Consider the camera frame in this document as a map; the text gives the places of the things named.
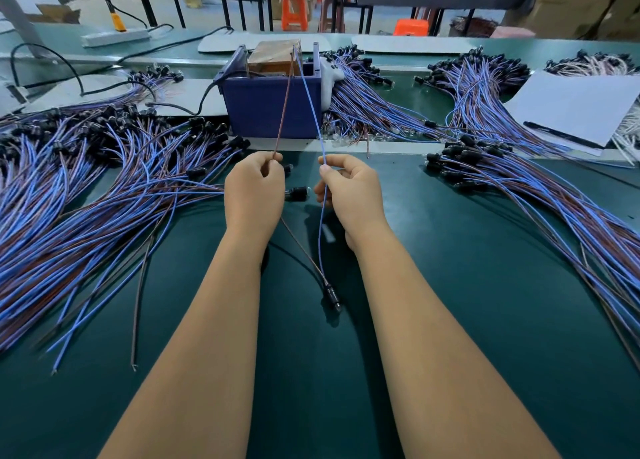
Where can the person's left hand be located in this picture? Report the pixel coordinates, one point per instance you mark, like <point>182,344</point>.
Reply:
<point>255,196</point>

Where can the person's right hand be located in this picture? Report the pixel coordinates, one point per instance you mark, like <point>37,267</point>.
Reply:
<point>355,202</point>

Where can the blue plastic tester box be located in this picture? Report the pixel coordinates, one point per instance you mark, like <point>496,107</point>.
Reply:
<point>265,109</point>

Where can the person's right forearm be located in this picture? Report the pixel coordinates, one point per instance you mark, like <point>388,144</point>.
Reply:
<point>450,364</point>

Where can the person's left forearm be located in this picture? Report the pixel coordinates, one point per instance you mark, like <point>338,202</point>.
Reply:
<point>190,364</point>

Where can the white power strip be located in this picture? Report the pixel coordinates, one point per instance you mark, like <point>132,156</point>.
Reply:
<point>115,37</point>

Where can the white flat mat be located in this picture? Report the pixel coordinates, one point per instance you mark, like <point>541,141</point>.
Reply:
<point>415,45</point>
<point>270,42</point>
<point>183,96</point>

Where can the brown cardboard block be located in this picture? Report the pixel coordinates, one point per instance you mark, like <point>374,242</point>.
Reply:
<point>274,58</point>

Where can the orange plastic stool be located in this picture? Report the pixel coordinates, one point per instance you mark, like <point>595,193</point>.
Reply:
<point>411,28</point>
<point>295,12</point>

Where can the black pen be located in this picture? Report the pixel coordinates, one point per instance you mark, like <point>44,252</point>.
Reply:
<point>563,135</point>

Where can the orange plug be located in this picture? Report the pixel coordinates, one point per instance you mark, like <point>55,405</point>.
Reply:
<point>118,22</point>

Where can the pink plastic stool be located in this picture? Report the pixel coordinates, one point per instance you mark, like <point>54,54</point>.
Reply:
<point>513,33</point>

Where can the white paper sheet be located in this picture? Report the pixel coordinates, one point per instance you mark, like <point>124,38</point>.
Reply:
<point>575,107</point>

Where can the white plastic device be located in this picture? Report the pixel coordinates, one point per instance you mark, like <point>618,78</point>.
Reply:
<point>10,99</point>

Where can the open cardboard box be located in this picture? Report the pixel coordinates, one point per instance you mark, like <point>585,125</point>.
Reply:
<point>55,14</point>

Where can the grey metal pole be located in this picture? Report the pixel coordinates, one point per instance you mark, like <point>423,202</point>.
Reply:
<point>18,16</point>

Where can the stack of large cardboard boxes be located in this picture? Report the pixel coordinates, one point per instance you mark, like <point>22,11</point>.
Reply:
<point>585,2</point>

